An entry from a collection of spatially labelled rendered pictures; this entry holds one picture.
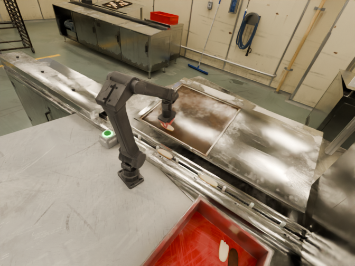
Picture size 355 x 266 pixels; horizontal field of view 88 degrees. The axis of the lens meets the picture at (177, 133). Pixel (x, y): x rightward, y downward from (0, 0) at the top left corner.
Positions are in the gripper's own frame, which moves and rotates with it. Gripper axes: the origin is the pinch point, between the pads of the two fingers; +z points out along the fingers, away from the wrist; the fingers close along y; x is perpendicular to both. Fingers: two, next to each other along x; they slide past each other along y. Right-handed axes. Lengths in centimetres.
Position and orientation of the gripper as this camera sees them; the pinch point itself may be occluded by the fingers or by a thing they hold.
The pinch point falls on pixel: (167, 125)
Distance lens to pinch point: 114.6
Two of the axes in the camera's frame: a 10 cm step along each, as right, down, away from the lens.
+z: -0.2, 6.7, 7.5
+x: -7.9, -4.6, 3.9
